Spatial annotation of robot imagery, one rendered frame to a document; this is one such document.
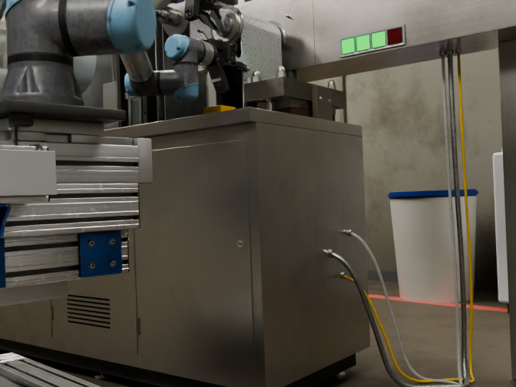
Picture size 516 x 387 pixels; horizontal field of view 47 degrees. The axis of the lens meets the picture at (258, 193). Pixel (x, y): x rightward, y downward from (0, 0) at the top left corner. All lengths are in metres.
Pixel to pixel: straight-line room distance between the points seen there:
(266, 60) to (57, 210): 1.26
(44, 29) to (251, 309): 0.94
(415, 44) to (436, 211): 1.69
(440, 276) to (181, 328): 2.11
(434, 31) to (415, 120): 2.40
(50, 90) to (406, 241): 2.88
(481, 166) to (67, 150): 3.40
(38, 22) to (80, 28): 0.08
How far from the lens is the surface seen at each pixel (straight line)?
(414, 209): 3.66
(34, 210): 1.10
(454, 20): 2.09
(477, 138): 4.23
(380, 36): 2.17
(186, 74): 1.83
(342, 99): 2.22
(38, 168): 0.97
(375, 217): 4.63
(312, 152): 1.90
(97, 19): 1.13
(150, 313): 2.00
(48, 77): 1.14
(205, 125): 1.76
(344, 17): 2.27
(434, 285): 3.71
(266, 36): 2.22
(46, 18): 1.16
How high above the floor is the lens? 0.64
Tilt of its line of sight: 1 degrees up
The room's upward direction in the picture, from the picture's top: 2 degrees counter-clockwise
